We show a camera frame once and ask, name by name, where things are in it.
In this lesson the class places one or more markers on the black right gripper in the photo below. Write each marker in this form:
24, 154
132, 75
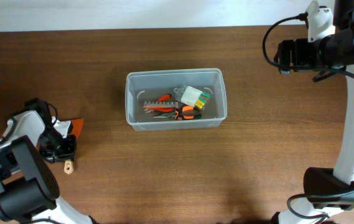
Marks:
297, 47

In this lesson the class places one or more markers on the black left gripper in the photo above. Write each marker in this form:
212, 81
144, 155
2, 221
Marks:
66, 155

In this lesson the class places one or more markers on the orange scraper wooden handle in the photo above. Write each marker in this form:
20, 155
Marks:
76, 130

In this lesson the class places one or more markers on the orange socket rail strip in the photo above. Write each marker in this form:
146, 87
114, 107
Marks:
160, 104

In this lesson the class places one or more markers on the pack of coloured bits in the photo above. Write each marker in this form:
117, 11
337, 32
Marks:
191, 96

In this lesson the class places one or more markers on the small red cutting pliers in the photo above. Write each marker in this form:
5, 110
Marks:
166, 97

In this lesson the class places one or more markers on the clear plastic container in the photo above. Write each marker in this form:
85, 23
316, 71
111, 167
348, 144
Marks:
148, 87

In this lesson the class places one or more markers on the orange black needle-nose pliers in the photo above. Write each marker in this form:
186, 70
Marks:
185, 113

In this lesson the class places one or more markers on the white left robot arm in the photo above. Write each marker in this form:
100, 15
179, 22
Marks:
33, 139

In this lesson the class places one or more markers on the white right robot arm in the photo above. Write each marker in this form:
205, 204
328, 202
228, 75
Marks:
328, 50

